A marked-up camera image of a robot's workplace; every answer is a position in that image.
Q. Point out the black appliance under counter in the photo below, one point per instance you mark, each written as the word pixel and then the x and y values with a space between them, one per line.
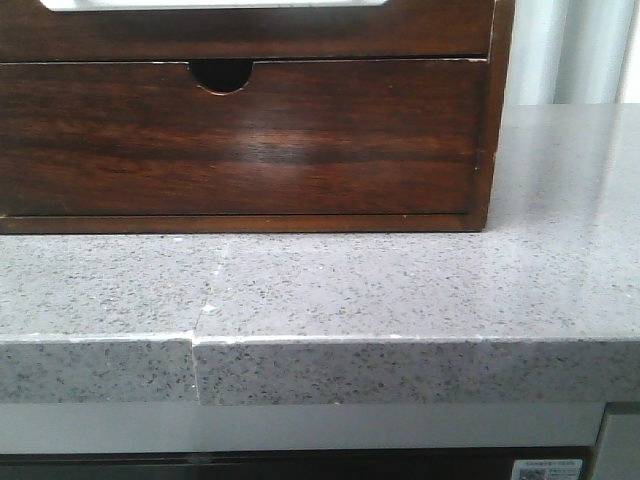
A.
pixel 456 463

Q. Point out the grey curtain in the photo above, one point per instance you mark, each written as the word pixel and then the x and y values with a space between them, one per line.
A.
pixel 574 52

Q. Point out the wooden drawer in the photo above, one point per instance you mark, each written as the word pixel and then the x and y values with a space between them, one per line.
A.
pixel 301 137
pixel 32 33

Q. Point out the dark wooden drawer cabinet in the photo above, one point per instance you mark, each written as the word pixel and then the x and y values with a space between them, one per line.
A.
pixel 223 76

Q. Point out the white label sticker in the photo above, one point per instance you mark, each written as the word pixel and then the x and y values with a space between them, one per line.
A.
pixel 547 469

